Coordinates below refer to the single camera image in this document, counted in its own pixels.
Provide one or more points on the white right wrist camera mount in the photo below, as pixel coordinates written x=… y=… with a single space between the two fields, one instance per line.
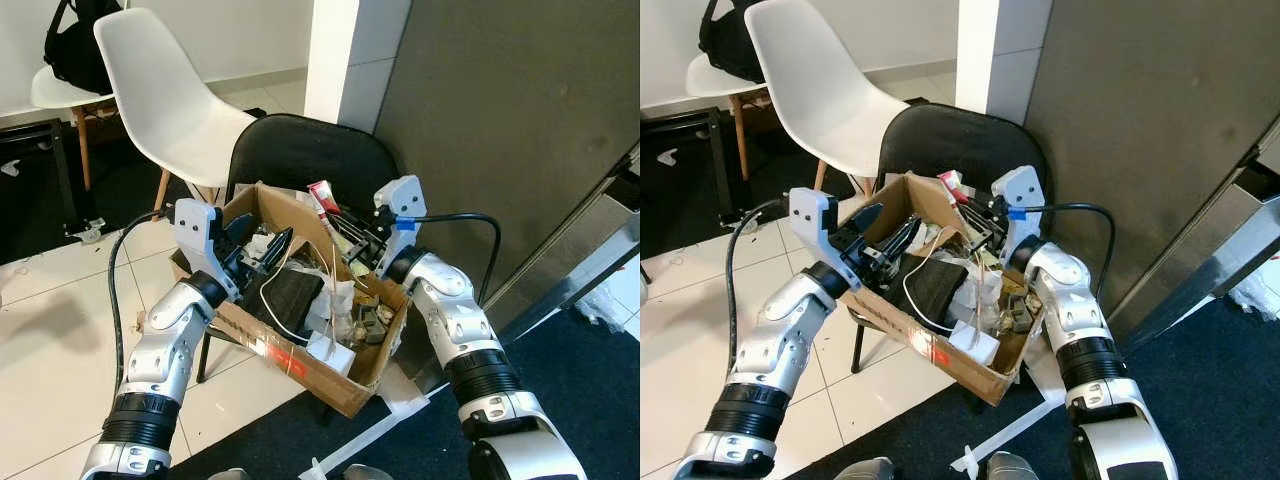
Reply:
x=405 y=195
x=1022 y=185

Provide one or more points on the black pouch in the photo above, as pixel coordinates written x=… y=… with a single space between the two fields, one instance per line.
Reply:
x=940 y=285
x=295 y=295

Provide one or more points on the black floor carpet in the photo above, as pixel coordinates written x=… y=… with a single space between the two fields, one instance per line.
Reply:
x=580 y=400
x=1220 y=400

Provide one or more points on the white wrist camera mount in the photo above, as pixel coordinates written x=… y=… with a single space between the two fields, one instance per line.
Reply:
x=195 y=230
x=812 y=220
x=1022 y=185
x=405 y=195

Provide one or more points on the brown cardboard box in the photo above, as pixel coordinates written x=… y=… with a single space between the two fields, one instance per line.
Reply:
x=930 y=345
x=300 y=365

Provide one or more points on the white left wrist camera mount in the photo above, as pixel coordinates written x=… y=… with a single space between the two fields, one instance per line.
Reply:
x=195 y=230
x=812 y=220

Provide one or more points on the black backpack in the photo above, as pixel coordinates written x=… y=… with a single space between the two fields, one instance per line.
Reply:
x=725 y=40
x=75 y=50

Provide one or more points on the black padded chair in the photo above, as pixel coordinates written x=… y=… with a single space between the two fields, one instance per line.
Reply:
x=310 y=150
x=960 y=135

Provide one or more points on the white shell chair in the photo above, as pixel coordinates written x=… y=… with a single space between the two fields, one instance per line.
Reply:
x=820 y=90
x=160 y=90

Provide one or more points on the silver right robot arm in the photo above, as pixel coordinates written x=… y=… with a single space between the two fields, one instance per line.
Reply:
x=1080 y=320
x=455 y=320

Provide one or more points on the small white carton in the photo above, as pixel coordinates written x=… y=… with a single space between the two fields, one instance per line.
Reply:
x=330 y=355
x=975 y=343

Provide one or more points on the grey partition board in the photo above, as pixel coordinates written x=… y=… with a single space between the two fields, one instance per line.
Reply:
x=500 y=100
x=1150 y=100

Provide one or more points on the black metal rack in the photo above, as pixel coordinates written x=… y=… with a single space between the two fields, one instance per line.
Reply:
x=55 y=170
x=700 y=125

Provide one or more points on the grey robot right foot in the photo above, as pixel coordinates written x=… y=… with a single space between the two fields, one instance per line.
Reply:
x=1012 y=467
x=368 y=472

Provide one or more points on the white chair with backpack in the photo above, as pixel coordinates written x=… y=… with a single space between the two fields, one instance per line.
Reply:
x=60 y=95
x=710 y=85

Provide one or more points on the white tape strip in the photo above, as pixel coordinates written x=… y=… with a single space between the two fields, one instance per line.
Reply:
x=1010 y=428
x=365 y=435

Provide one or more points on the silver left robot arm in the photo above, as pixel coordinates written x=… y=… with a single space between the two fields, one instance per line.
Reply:
x=160 y=350
x=780 y=345

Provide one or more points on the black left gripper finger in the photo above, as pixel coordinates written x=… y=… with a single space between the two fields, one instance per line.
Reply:
x=867 y=221
x=241 y=230
x=903 y=238
x=279 y=248

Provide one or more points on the red and white packet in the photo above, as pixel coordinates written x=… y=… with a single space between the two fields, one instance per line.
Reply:
x=322 y=193
x=950 y=183

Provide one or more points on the steel frame rail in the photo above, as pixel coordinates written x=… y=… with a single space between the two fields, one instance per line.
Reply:
x=1210 y=265
x=570 y=260

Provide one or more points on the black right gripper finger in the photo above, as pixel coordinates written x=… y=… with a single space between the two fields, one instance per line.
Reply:
x=985 y=205
x=343 y=227
x=969 y=217
x=358 y=215

